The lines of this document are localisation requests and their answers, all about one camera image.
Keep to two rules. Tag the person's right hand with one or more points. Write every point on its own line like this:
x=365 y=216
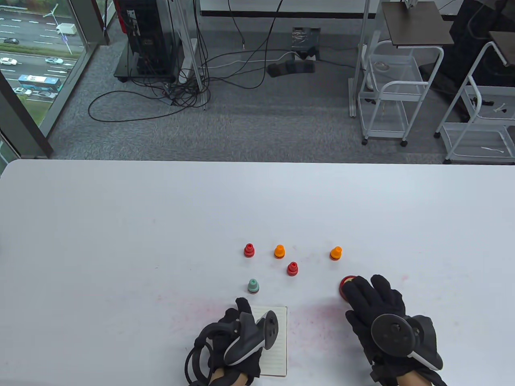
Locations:
x=374 y=297

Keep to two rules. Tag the person's left hand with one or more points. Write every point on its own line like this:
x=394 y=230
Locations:
x=242 y=307

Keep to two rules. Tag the green reward stamp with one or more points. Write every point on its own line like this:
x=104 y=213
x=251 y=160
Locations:
x=253 y=286

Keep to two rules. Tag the red tin lid yellow label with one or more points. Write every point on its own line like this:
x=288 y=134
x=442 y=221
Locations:
x=346 y=283

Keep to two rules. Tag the red reward stamp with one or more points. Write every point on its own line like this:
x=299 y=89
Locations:
x=249 y=251
x=292 y=269

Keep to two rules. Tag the orange reward stamp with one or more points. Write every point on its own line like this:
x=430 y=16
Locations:
x=279 y=252
x=336 y=254

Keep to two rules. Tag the white spiral lined notebook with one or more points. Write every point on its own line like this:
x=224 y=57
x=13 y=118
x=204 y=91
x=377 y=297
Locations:
x=277 y=364

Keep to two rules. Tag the person's right forearm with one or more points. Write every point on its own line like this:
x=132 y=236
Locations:
x=410 y=380

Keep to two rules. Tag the person's left forearm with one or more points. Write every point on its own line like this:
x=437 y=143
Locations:
x=227 y=378

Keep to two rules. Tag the dark grey left hand controller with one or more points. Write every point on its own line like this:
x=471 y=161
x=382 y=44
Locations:
x=245 y=341

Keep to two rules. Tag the dark grey hand controller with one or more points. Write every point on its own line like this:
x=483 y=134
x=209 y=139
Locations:
x=245 y=341
x=392 y=333

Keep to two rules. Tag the dark grey right hand controller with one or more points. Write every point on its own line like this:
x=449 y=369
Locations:
x=392 y=333

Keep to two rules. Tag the aluminium profile leg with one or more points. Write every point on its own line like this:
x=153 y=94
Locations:
x=203 y=96

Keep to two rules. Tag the small white dish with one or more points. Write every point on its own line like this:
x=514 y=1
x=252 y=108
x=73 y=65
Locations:
x=381 y=66

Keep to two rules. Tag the black wrapped box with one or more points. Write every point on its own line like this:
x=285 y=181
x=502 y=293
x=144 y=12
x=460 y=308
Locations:
x=305 y=42

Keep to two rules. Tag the tall aluminium pole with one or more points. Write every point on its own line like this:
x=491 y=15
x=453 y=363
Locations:
x=364 y=24

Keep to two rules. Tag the brown top side table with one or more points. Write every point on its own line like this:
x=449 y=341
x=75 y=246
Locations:
x=505 y=46
x=416 y=24

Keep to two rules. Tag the black computer tower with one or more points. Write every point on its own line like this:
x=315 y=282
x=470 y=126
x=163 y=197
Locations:
x=147 y=40

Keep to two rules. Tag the long white table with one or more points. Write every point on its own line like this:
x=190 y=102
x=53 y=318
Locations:
x=322 y=5

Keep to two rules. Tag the glass window dark frame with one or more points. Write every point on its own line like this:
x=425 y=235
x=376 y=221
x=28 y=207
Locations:
x=36 y=48

